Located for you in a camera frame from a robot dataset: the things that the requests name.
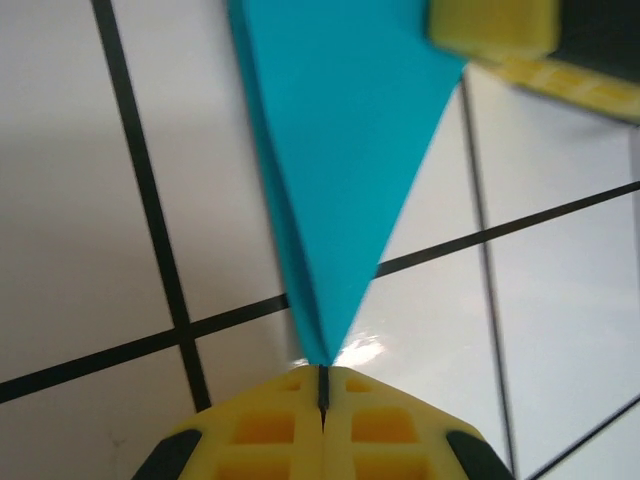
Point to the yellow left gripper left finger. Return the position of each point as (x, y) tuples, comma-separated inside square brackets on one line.
[(305, 450)]

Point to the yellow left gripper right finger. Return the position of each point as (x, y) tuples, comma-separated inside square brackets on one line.
[(340, 450)]

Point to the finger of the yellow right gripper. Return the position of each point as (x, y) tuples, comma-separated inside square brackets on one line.
[(480, 20), (575, 90)]

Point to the blue square paper sheet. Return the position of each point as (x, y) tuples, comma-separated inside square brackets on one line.
[(340, 175)]

